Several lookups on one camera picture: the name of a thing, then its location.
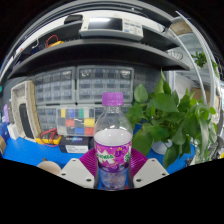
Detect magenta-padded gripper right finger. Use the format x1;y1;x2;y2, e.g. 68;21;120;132
127;147;169;190

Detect black upright device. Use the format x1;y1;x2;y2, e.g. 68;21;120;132
18;103;34;139

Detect black box with white label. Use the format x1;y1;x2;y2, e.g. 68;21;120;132
58;134;90;154

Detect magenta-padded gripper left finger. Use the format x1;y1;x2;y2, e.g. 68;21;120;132
57;147;100;190

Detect yellow multimeter with red leads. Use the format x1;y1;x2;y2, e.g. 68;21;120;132
34;128;63;148

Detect white metal rack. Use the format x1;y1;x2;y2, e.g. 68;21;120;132
166;11;224;111

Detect black overhead shelf unit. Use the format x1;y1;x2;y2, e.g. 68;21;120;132
0;6;191;81

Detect white perforated tray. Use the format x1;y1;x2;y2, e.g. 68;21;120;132
10;80;43;143

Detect organizer case with colourful parts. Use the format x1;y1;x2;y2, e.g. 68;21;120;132
55;106;97;137

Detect purple-capped clear drink bottle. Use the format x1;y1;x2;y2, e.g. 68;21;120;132
93;91;134;191

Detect blue box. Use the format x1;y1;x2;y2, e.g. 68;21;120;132
0;123;10;143

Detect green leafy potted plant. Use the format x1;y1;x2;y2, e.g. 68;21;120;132
126;69;218;169

